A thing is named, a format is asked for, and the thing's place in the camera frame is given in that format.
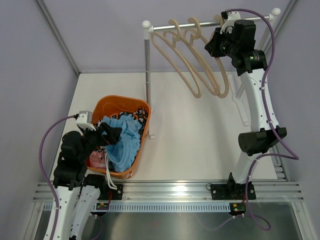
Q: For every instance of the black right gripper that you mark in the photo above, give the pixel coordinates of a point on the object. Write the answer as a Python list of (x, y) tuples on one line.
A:
[(212, 47)]

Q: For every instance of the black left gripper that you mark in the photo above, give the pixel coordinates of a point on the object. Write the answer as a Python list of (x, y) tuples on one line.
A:
[(113, 134)]

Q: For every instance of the blue shorts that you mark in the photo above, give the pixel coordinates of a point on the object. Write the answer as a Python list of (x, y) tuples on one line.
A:
[(123, 154)]

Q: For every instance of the pink shark print shorts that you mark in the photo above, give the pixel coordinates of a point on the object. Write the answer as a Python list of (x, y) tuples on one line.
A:
[(97, 160)]

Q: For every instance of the orange camouflage shorts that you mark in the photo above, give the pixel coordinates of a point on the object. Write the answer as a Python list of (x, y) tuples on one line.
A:
[(140, 117)]

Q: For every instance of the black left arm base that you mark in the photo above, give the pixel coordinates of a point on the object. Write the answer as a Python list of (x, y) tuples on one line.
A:
[(107, 193)]

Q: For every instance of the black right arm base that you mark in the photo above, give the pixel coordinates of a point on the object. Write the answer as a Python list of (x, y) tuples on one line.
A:
[(227, 192)]

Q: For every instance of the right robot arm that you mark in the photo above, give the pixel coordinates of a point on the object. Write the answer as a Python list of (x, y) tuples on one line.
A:
[(236, 39)]

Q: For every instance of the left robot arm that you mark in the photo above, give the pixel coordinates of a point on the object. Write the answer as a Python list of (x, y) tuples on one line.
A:
[(75, 192)]

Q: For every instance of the orange plastic basket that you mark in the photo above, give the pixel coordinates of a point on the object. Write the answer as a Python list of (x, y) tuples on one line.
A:
[(114, 104)]

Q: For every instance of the silver clothes rack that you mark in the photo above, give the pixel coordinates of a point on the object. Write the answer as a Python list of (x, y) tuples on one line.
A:
[(149, 29)]

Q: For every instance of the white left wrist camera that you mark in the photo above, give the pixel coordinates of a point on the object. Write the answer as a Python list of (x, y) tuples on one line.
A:
[(83, 120)]

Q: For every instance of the white slotted cable duct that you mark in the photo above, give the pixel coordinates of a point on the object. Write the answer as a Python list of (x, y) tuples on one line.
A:
[(168, 207)]

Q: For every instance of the aluminium front rail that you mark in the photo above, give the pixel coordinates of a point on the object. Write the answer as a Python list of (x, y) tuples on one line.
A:
[(186, 191)]

